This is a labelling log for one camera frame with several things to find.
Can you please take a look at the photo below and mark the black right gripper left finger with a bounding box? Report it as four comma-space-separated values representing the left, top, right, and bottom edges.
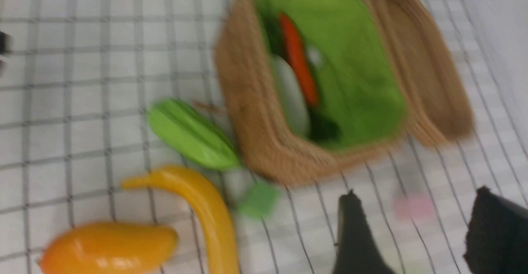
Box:
332, 191, 394, 274

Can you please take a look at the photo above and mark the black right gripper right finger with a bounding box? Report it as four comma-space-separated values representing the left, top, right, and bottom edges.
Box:
463, 186, 528, 274

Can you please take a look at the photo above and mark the yellow banana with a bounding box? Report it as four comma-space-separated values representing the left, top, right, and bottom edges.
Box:
120, 165, 240, 274

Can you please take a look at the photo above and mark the white radish with leaves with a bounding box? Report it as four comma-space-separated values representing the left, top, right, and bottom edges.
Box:
264, 18, 341, 142

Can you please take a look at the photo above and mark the green chayote squash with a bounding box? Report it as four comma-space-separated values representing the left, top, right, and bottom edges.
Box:
147, 99, 241, 171

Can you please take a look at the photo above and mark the orange carrot with leaves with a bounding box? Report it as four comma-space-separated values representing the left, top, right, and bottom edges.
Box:
278, 13, 319, 107

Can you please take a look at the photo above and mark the orange mango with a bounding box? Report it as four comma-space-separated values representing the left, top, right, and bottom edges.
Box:
38, 222, 179, 274

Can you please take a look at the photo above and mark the pink foam cube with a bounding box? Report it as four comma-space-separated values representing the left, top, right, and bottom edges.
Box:
393, 194, 434, 221

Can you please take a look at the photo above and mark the green foam cube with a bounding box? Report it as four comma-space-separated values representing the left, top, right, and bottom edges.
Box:
237, 181, 280, 218

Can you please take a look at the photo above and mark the woven rattan basket lid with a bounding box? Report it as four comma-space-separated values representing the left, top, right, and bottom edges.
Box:
371, 0, 474, 147

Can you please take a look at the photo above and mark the woven rattan basket green lining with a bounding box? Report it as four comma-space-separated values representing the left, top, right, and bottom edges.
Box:
214, 0, 413, 187

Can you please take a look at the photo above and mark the white checkered tablecloth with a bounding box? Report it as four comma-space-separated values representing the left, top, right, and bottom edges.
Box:
0, 0, 527, 274

